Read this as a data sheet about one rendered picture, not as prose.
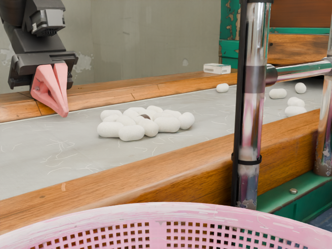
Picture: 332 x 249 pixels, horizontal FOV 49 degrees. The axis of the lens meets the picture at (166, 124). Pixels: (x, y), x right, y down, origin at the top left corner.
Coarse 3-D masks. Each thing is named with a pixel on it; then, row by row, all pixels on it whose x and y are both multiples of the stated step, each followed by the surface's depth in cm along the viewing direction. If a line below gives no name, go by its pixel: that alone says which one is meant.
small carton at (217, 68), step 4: (204, 64) 91; (208, 64) 91; (212, 64) 91; (216, 64) 91; (220, 64) 91; (204, 68) 91; (208, 68) 90; (212, 68) 89; (216, 68) 88; (220, 68) 87; (224, 68) 88; (228, 68) 88; (208, 72) 90; (212, 72) 89; (216, 72) 88; (220, 72) 87; (224, 72) 88; (228, 72) 89
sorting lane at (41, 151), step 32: (192, 96) 74; (224, 96) 74; (288, 96) 74; (320, 96) 74; (0, 128) 51; (32, 128) 51; (64, 128) 51; (96, 128) 51; (192, 128) 51; (224, 128) 51; (0, 160) 39; (32, 160) 39; (64, 160) 39; (96, 160) 39; (128, 160) 39; (0, 192) 32
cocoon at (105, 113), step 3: (105, 111) 54; (108, 111) 54; (111, 111) 54; (114, 111) 54; (117, 111) 54; (102, 114) 53; (105, 114) 53; (108, 114) 53; (111, 114) 53; (117, 114) 53; (120, 114) 54; (102, 117) 53; (105, 117) 53; (102, 120) 54
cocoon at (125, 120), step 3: (120, 117) 49; (123, 117) 49; (126, 117) 49; (117, 120) 49; (120, 120) 49; (123, 120) 48; (126, 120) 48; (129, 120) 48; (132, 120) 48; (123, 123) 48; (126, 123) 48; (129, 123) 48; (132, 123) 48; (135, 123) 48
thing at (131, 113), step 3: (126, 111) 53; (129, 111) 52; (132, 111) 52; (123, 114) 53; (126, 114) 52; (129, 114) 52; (132, 114) 52; (135, 114) 52; (138, 114) 52; (129, 117) 51; (132, 117) 51; (135, 117) 51
